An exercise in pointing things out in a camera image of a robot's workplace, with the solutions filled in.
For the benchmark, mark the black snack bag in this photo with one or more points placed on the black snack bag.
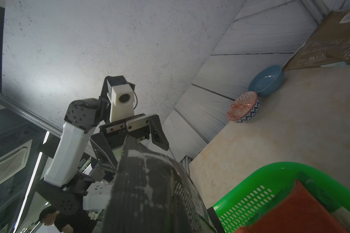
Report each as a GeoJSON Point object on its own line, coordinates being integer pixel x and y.
{"type": "Point", "coordinates": [152, 193]}

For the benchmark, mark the person in black shirt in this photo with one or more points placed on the person in black shirt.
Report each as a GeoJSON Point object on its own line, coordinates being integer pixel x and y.
{"type": "Point", "coordinates": [78, 222]}

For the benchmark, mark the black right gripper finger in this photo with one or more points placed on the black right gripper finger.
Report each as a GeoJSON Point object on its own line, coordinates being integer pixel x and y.
{"type": "Point", "coordinates": [215, 220]}

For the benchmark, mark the red patterned bowl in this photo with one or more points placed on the red patterned bowl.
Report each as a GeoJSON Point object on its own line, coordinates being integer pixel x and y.
{"type": "Point", "coordinates": [245, 108]}

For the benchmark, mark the olive brown Lerna bag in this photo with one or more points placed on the olive brown Lerna bag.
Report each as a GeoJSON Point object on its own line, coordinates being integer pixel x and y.
{"type": "Point", "coordinates": [328, 44]}

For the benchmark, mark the green plastic basket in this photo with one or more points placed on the green plastic basket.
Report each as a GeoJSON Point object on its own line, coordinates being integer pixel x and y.
{"type": "Point", "coordinates": [269, 184]}

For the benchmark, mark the blue bowl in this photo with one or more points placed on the blue bowl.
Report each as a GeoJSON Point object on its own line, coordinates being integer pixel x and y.
{"type": "Point", "coordinates": [267, 81]}

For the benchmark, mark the cassava chips bag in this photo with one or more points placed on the cassava chips bag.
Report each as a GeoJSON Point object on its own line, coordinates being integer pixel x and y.
{"type": "Point", "coordinates": [302, 207]}

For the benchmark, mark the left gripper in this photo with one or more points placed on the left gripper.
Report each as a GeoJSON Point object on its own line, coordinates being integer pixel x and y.
{"type": "Point", "coordinates": [114, 134]}

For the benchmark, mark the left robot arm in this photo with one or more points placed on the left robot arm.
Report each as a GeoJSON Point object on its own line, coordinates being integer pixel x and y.
{"type": "Point", "coordinates": [104, 124]}

